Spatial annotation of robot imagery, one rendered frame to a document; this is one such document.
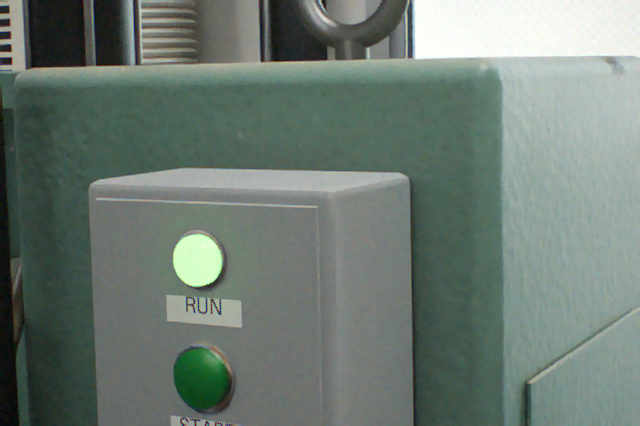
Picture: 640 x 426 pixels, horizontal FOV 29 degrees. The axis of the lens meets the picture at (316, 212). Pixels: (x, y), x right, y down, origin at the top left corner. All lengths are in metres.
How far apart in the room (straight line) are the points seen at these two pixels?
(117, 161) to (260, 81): 0.08
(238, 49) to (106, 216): 1.84
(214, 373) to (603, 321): 0.21
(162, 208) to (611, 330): 0.23
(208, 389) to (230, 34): 1.89
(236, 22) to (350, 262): 1.89
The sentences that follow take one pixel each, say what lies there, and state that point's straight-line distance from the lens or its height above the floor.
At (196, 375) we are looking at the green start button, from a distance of 0.42.
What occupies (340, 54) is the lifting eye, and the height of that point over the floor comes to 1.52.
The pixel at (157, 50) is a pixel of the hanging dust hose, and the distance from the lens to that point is 2.18.
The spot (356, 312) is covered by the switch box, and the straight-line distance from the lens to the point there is 0.41.
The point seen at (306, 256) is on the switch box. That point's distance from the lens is 0.40.
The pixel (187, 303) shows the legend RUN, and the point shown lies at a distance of 0.43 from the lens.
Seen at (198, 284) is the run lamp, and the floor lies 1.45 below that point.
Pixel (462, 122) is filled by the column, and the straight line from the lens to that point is 0.44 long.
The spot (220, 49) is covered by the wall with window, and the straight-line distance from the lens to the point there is 2.30.
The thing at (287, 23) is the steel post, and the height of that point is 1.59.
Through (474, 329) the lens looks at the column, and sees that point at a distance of 0.45.
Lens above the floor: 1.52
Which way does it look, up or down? 7 degrees down
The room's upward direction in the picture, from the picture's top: 1 degrees counter-clockwise
